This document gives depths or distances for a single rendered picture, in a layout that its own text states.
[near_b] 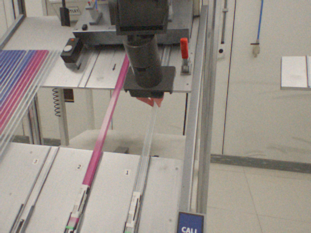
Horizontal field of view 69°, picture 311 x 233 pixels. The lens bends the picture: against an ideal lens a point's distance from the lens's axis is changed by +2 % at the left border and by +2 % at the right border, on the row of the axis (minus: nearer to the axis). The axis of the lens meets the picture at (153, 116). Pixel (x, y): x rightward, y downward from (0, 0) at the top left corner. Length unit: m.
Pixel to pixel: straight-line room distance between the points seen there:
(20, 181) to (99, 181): 0.18
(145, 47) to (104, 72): 0.30
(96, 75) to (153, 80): 0.26
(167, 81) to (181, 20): 0.25
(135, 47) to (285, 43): 2.01
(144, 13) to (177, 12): 0.35
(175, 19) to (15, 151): 0.52
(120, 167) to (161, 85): 0.19
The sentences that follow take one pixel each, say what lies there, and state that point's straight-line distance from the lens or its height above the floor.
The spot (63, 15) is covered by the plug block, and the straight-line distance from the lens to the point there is 0.67.
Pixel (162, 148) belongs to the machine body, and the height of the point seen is 0.62.
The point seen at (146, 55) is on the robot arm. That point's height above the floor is 1.06.
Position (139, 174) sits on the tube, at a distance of 0.46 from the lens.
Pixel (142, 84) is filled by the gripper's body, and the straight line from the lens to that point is 0.45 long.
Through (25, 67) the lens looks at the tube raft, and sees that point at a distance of 0.80.
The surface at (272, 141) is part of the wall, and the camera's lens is 2.44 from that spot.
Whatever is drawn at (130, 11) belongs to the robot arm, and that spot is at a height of 1.11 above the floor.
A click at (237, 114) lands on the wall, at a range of 2.31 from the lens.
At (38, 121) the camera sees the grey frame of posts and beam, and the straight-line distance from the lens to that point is 1.12.
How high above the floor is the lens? 1.05
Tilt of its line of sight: 15 degrees down
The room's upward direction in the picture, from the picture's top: straight up
